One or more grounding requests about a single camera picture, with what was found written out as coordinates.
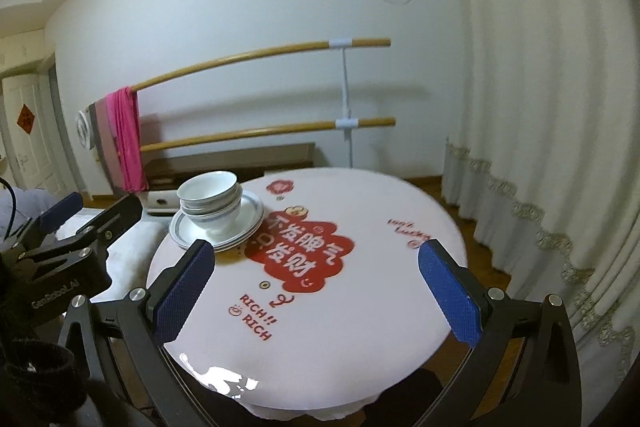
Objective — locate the round table pink printed cover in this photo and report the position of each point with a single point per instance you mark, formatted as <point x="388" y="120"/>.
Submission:
<point x="350" y="307"/>

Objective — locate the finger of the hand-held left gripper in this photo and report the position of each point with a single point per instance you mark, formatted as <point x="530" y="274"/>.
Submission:
<point x="62" y="208"/>
<point x="120" y="213"/>

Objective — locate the mauve towel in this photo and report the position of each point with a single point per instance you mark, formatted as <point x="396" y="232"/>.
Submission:
<point x="102" y="137"/>

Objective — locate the grey cloth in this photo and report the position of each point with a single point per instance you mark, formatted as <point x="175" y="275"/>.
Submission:
<point x="27" y="207"/>

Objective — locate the cream overhead cabinet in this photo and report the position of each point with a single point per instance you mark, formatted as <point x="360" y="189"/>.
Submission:
<point x="22" y="52"/>

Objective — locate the cream curtain lace trim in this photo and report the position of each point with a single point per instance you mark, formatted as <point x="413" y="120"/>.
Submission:
<point x="540" y="82"/>

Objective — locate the white barre stand post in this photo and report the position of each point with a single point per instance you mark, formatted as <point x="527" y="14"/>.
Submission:
<point x="346" y="97"/>

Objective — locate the white round fan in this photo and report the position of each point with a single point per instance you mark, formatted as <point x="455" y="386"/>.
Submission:
<point x="82" y="128"/>

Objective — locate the dark wooden bench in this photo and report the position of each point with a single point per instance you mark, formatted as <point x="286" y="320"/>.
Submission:
<point x="240" y="154"/>

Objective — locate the red door decoration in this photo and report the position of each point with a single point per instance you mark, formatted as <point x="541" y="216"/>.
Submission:
<point x="25" y="119"/>

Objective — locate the pink cloth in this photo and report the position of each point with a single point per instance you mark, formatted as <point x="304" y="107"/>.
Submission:
<point x="127" y="132"/>

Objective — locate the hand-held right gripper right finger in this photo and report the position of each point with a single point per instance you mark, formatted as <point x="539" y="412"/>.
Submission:
<point x="450" y="297"/>

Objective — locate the white storage box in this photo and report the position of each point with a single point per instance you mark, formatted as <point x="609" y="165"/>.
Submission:
<point x="160" y="202"/>

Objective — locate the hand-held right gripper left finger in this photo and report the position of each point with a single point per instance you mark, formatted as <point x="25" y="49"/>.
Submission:
<point x="182" y="292"/>

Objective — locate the white door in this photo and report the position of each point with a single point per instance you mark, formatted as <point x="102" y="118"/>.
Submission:
<point x="30" y="142"/>

